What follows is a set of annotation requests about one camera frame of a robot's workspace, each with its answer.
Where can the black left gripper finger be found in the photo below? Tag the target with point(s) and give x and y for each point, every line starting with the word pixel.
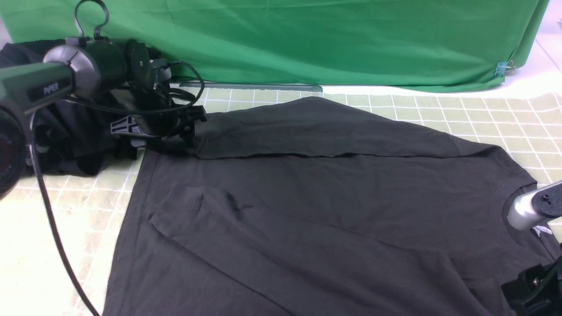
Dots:
pixel 128 129

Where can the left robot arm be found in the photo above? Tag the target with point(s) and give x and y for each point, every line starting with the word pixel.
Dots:
pixel 77 72

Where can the dark gray long-sleeve top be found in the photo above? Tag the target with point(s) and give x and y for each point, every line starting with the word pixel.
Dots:
pixel 314 208

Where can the blue binder clip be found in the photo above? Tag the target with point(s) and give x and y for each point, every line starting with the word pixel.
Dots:
pixel 503 68

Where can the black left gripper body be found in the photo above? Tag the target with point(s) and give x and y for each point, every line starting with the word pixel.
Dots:
pixel 144 92

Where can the pile of black clothes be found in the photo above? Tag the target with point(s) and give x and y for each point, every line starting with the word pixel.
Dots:
pixel 76 140

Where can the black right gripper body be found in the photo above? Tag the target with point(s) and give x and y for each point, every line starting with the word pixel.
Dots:
pixel 537 291

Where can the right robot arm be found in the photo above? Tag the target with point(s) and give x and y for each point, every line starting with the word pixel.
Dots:
pixel 536 207

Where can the green backdrop cloth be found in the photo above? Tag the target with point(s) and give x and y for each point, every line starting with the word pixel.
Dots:
pixel 437 46

